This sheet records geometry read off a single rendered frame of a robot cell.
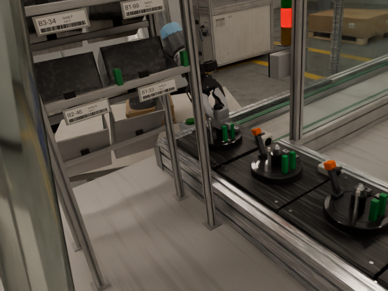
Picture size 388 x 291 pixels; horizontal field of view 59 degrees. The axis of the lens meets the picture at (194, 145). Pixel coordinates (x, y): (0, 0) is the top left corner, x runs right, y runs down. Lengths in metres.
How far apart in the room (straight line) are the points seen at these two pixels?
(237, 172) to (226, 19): 4.43
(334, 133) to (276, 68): 0.37
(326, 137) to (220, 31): 4.14
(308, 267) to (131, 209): 0.55
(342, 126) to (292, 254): 0.65
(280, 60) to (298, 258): 0.55
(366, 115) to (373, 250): 0.75
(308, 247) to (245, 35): 4.92
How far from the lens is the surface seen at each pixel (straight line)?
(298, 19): 1.03
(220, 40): 5.28
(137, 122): 0.89
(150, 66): 0.76
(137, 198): 1.13
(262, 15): 5.70
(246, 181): 0.94
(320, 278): 0.77
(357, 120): 1.39
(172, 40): 1.19
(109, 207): 1.13
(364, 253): 0.77
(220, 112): 1.08
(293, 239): 0.79
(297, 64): 1.06
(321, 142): 1.26
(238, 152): 1.07
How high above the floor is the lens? 1.50
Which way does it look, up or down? 28 degrees down
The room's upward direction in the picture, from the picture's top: 8 degrees counter-clockwise
